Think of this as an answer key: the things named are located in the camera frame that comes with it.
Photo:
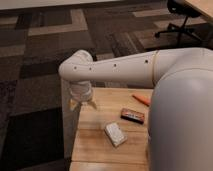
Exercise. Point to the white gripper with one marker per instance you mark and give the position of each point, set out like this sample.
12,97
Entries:
81,92

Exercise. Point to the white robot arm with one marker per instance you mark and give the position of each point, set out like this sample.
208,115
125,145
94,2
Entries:
180,123

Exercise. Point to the brown chocolate bar pack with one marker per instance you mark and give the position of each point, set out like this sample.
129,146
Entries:
132,115

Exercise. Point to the orange carrot toy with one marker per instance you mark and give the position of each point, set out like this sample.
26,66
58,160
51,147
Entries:
142,99

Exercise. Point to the wooden desk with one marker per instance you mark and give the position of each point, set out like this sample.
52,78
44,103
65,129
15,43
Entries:
205,7

